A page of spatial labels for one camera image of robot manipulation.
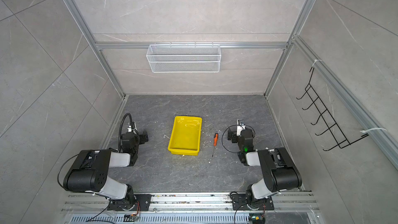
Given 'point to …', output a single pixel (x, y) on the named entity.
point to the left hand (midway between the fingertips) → (135, 128)
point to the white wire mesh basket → (167, 58)
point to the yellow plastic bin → (185, 136)
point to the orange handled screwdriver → (215, 139)
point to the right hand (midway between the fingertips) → (237, 126)
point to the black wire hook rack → (341, 140)
